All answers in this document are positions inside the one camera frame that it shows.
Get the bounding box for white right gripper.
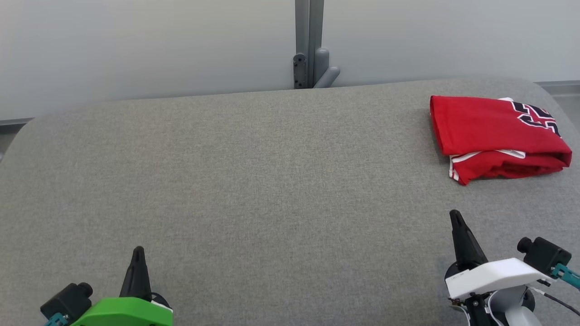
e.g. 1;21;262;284
445;210;556;301

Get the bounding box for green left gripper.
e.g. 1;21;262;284
70;246;174;326

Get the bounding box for red shorts white trim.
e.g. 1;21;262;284
449;156;570;186

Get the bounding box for red jersey white sleeves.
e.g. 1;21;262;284
430;95;573;182

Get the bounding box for grey fabric padded surface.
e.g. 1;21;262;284
0;78;580;326

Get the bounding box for dark grey screwed bracket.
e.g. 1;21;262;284
293;53;308;90

